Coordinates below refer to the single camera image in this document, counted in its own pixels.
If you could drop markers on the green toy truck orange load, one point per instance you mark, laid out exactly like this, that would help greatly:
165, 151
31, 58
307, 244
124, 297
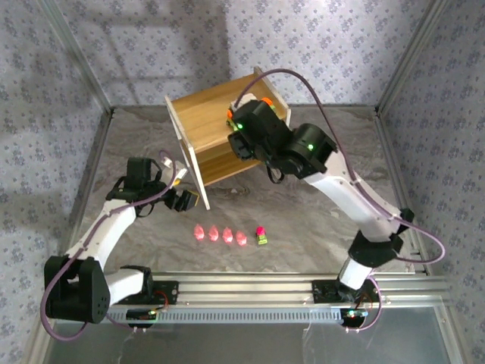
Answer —
229, 114
269, 102

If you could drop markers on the wooden shelf with white sides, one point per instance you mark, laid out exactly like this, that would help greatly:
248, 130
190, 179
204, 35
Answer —
201, 117

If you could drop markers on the green toy truck pink load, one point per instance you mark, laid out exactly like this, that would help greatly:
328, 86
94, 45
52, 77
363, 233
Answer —
261, 236

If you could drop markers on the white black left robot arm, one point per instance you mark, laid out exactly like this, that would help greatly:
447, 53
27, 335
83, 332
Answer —
113, 227

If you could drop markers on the left controller board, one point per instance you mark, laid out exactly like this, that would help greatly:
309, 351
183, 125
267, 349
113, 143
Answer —
138, 314

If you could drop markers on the controller board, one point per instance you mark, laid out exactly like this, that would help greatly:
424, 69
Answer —
138, 314
352, 314

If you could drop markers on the grey metal panel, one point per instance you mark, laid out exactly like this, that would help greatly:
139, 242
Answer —
242, 345

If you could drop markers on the right controller board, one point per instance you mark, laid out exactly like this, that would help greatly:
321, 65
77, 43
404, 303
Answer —
352, 314

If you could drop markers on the aluminium left side rail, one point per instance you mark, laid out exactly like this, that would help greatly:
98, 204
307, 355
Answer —
96, 151

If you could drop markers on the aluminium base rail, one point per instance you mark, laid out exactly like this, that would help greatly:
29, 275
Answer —
246, 290

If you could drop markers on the aluminium right side rail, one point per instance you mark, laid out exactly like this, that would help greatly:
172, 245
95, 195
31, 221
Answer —
390, 151

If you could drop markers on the aluminium left frame post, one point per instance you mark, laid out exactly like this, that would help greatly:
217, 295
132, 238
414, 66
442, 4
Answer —
80, 57

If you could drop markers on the aluminium frame post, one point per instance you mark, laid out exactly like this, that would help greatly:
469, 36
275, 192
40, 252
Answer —
409, 57
80, 57

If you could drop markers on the aluminium right frame post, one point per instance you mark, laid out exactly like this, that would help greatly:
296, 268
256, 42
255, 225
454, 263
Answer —
409, 57

